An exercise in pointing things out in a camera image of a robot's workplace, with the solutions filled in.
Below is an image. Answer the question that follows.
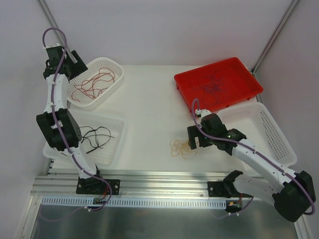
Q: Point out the thick red wire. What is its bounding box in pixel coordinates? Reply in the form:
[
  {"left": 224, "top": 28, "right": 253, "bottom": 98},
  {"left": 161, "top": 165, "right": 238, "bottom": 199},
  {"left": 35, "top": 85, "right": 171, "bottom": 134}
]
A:
[{"left": 74, "top": 66, "right": 117, "bottom": 99}]

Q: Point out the purple wire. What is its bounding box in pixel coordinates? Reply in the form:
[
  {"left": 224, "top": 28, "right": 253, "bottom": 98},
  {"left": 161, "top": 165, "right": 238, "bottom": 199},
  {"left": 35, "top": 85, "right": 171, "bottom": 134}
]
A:
[{"left": 191, "top": 69, "right": 230, "bottom": 107}]

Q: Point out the black wire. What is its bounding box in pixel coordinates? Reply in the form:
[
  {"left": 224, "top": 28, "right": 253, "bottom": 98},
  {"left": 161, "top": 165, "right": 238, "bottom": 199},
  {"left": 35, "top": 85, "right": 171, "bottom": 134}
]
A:
[{"left": 81, "top": 126, "right": 116, "bottom": 154}]

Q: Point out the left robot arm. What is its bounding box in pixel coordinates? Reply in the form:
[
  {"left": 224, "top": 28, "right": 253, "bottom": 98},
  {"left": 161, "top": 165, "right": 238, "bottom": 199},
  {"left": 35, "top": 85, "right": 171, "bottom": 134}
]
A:
[{"left": 36, "top": 44, "right": 105, "bottom": 194}]

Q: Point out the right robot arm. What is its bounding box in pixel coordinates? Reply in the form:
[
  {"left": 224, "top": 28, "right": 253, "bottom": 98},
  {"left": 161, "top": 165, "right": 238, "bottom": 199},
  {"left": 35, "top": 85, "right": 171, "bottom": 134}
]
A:
[{"left": 187, "top": 110, "right": 316, "bottom": 222}]

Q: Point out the white perforated basket far left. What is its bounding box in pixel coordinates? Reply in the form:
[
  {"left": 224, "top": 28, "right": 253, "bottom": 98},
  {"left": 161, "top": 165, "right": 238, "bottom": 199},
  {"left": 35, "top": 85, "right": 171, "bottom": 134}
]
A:
[{"left": 67, "top": 57, "right": 125, "bottom": 111}]

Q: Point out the white perforated basket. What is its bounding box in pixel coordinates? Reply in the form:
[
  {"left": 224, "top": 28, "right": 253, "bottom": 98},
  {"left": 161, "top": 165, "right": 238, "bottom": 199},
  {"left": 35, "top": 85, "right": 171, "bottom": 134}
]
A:
[
  {"left": 217, "top": 102, "right": 298, "bottom": 167},
  {"left": 67, "top": 57, "right": 125, "bottom": 111},
  {"left": 42, "top": 109, "right": 125, "bottom": 168}
]

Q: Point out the white perforated basket right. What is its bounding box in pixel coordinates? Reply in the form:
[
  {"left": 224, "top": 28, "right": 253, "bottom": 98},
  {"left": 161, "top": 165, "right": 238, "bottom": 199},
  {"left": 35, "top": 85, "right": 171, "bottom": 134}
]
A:
[{"left": 217, "top": 102, "right": 298, "bottom": 167}]

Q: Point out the red plastic tray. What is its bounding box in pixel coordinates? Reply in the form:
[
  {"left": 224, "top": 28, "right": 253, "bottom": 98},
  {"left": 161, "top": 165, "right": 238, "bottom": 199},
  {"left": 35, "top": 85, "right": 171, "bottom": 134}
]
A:
[{"left": 174, "top": 57, "right": 263, "bottom": 112}]

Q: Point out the white perforated basket near left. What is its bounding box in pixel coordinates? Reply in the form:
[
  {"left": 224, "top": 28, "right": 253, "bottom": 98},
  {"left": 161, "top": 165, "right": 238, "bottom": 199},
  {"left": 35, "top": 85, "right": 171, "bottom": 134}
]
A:
[{"left": 42, "top": 109, "right": 125, "bottom": 168}]

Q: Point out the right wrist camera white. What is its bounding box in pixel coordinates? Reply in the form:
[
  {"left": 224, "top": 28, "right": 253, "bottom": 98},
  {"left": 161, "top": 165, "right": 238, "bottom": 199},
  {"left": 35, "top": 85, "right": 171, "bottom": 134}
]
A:
[{"left": 194, "top": 109, "right": 211, "bottom": 118}]

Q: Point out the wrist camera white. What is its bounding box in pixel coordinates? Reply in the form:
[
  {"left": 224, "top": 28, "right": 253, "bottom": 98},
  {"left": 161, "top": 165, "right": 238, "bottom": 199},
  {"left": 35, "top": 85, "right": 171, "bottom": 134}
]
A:
[
  {"left": 43, "top": 43, "right": 62, "bottom": 50},
  {"left": 194, "top": 109, "right": 211, "bottom": 118}
]

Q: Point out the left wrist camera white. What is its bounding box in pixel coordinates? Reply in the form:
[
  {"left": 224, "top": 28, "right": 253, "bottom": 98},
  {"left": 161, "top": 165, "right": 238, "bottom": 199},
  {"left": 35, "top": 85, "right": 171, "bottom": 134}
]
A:
[{"left": 43, "top": 43, "right": 62, "bottom": 50}]

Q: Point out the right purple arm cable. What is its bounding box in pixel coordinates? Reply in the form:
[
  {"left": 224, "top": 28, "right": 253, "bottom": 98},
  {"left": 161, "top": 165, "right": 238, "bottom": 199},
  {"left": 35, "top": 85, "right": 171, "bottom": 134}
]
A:
[{"left": 191, "top": 98, "right": 315, "bottom": 216}]

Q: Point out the left frame post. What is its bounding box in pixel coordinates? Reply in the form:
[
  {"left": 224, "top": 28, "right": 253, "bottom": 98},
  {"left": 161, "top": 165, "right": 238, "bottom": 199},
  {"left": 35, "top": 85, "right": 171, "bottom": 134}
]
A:
[{"left": 37, "top": 0, "right": 77, "bottom": 63}]

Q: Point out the frame post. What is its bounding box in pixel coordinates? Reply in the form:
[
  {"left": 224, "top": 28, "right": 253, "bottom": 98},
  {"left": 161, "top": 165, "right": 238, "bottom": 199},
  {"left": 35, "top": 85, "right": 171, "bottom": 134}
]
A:
[
  {"left": 251, "top": 0, "right": 301, "bottom": 76},
  {"left": 37, "top": 0, "right": 77, "bottom": 63}
]

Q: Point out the right frame post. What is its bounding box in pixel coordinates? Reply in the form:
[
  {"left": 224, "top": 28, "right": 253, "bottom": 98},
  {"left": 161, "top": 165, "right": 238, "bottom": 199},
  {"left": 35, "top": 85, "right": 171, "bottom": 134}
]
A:
[{"left": 251, "top": 0, "right": 301, "bottom": 76}]

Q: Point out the aluminium mounting rail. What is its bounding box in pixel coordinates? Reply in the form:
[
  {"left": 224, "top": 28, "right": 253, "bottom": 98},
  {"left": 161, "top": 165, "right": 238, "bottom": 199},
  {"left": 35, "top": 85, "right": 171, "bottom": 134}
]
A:
[{"left": 30, "top": 169, "right": 228, "bottom": 198}]

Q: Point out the white slotted cable duct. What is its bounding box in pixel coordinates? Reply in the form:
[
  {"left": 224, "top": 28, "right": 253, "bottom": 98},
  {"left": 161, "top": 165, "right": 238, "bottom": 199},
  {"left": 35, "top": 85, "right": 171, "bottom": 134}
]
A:
[{"left": 41, "top": 196, "right": 226, "bottom": 210}]

